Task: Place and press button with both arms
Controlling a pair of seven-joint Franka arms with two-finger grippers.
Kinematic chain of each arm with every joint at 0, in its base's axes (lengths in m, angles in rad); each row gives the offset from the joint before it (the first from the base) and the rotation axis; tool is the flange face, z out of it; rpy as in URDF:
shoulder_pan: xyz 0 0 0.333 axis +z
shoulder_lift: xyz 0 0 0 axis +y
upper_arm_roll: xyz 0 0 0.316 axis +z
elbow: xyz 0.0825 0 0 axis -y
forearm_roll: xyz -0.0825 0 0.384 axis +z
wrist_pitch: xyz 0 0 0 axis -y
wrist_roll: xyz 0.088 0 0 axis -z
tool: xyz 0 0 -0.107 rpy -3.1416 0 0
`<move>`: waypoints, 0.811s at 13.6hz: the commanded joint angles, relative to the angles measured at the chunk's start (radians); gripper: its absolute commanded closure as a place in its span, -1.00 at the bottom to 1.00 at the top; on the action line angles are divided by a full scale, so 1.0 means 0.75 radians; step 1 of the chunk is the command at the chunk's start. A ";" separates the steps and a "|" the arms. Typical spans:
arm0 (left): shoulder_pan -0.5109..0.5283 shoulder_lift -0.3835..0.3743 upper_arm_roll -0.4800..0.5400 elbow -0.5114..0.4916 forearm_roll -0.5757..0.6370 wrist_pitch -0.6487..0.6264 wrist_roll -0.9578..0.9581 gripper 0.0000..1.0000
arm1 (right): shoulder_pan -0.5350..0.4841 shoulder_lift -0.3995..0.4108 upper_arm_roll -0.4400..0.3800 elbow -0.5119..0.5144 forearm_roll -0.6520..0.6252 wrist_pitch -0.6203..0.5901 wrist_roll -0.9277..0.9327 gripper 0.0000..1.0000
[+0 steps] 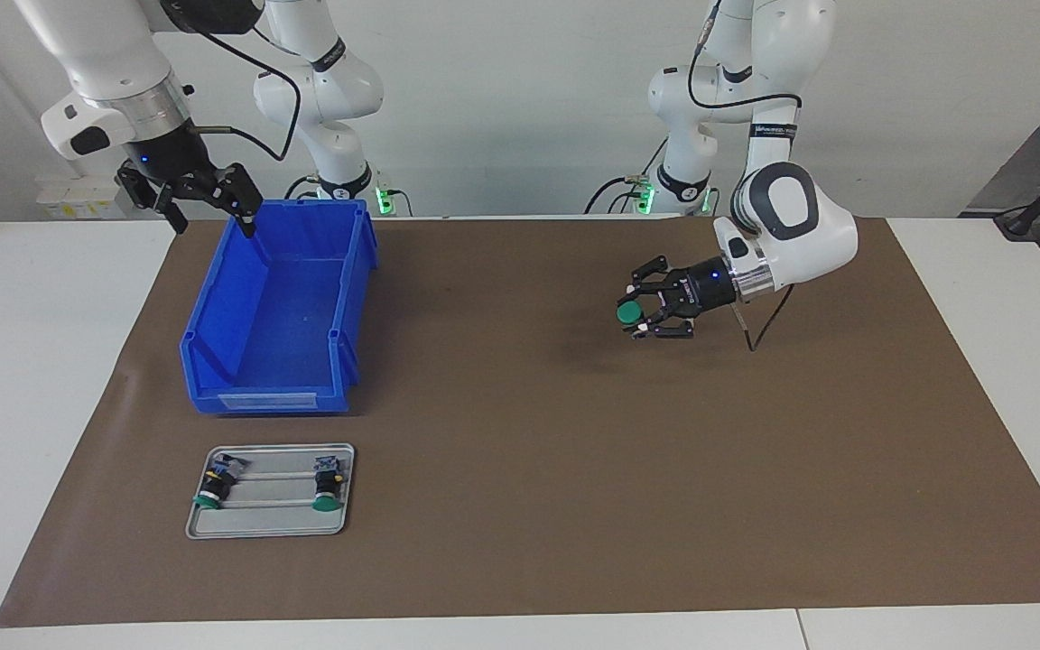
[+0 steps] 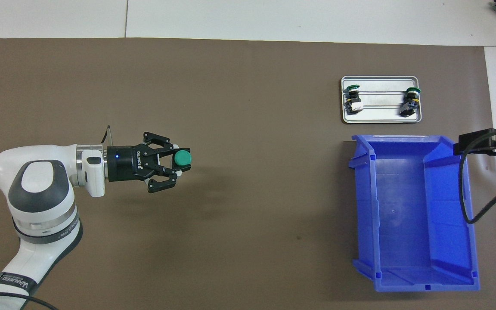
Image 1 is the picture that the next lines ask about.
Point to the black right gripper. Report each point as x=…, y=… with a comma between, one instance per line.
x=168, y=158

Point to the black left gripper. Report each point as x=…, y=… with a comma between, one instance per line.
x=711, y=287

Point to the green mushroom push button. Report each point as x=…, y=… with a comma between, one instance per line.
x=630, y=313

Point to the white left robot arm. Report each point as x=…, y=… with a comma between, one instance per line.
x=800, y=226

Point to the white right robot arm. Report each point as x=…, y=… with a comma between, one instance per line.
x=105, y=54

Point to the green push button dark block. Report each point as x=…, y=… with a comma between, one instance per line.
x=216, y=483

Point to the green push button white block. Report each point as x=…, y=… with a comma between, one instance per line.
x=328, y=483

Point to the blue plastic storage bin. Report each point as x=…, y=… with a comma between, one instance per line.
x=276, y=307

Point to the brown table mat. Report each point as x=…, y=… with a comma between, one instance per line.
x=529, y=496

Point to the grey metal tray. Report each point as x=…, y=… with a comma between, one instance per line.
x=272, y=521

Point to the dark grey partition panel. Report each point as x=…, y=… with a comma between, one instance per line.
x=1026, y=149

